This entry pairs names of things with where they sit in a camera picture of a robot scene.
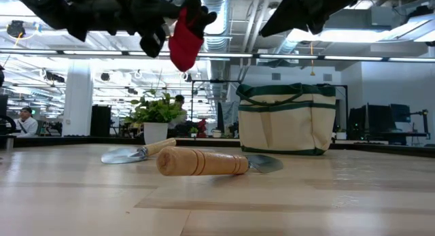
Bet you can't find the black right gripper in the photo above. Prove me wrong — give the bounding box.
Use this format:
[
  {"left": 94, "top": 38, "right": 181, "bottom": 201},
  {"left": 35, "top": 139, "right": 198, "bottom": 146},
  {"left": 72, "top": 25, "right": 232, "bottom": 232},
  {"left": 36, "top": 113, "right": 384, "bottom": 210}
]
[{"left": 258, "top": 0, "right": 375, "bottom": 36}]

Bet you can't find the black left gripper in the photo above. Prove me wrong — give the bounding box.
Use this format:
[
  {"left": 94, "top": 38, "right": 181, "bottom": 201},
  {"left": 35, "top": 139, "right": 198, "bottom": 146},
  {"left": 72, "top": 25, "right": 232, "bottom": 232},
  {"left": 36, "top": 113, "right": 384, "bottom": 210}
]
[{"left": 13, "top": 0, "right": 184, "bottom": 58}]

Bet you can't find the red black garden glove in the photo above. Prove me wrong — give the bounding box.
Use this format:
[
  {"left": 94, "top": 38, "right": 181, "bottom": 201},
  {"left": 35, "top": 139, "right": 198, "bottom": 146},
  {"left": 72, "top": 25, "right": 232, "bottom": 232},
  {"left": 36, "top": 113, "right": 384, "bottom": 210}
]
[{"left": 167, "top": 0, "right": 218, "bottom": 73}]

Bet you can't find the cream green canvas gardening bag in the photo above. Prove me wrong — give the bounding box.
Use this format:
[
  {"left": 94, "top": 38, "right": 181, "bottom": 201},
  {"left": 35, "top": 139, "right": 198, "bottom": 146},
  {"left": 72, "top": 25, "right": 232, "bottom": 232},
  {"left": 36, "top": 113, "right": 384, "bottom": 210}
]
[{"left": 235, "top": 82, "right": 337, "bottom": 156}]

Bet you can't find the wide-blade trowel wooden handle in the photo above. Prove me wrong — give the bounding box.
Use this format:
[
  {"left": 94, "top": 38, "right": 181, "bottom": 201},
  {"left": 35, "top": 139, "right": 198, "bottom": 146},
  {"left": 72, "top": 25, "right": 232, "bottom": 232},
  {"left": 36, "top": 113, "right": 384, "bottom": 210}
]
[{"left": 100, "top": 137, "right": 177, "bottom": 165}]

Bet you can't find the narrow-blade trowel wooden handle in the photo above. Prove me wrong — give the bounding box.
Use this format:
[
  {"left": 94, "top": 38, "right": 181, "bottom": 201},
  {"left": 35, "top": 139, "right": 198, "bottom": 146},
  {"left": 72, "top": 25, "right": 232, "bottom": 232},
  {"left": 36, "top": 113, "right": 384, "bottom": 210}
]
[{"left": 156, "top": 146, "right": 284, "bottom": 177}]

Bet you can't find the person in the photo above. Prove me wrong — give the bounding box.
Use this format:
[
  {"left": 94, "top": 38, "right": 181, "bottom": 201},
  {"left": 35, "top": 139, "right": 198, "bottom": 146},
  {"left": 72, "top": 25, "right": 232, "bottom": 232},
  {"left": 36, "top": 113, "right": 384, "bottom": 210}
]
[
  {"left": 13, "top": 105, "right": 39, "bottom": 138},
  {"left": 169, "top": 94, "right": 188, "bottom": 130}
]

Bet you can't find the white square pillar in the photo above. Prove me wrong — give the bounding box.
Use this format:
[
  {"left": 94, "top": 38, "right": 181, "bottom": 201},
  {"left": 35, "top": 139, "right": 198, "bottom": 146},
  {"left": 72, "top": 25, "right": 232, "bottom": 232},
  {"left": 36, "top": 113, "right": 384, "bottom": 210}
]
[{"left": 61, "top": 61, "right": 94, "bottom": 137}]

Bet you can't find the green plant in white pot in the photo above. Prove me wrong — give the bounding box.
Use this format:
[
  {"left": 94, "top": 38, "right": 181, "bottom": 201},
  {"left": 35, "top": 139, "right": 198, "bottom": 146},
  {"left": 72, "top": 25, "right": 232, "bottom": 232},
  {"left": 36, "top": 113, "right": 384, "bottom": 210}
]
[{"left": 123, "top": 88, "right": 188, "bottom": 146}]

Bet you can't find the black tall cabinet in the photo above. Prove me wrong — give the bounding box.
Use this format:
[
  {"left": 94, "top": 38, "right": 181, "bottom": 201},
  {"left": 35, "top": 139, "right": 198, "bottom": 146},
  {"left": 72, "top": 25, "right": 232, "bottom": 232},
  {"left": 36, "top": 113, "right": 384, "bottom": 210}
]
[{"left": 89, "top": 104, "right": 112, "bottom": 137}]

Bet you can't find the black computer monitor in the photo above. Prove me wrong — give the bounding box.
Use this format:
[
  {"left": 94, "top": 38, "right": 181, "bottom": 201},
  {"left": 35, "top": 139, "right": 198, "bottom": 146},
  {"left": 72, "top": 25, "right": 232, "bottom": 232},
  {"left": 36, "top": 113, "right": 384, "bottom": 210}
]
[{"left": 347, "top": 104, "right": 397, "bottom": 141}]

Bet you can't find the black ceiling fixture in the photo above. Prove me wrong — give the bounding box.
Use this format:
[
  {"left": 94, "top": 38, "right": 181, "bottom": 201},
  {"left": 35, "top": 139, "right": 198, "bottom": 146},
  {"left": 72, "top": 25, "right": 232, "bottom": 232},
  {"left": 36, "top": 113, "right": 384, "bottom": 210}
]
[{"left": 6, "top": 20, "right": 27, "bottom": 39}]

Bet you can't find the black curved bar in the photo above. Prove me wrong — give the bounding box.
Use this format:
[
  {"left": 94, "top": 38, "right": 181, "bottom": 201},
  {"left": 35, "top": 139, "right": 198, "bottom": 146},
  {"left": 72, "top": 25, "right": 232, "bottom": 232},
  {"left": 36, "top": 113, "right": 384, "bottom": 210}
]
[{"left": 0, "top": 115, "right": 17, "bottom": 137}]

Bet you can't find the yellow hanging cord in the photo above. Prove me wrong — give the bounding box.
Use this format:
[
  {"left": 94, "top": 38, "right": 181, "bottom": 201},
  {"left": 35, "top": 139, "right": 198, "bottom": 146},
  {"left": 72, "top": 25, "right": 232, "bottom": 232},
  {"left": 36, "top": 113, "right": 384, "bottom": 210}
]
[{"left": 309, "top": 41, "right": 317, "bottom": 77}]

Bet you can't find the black table frame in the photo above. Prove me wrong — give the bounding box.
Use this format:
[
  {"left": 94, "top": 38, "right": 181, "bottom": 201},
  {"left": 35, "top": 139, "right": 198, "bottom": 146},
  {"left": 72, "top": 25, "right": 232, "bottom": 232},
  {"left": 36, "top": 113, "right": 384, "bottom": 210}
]
[{"left": 0, "top": 134, "right": 435, "bottom": 159}]

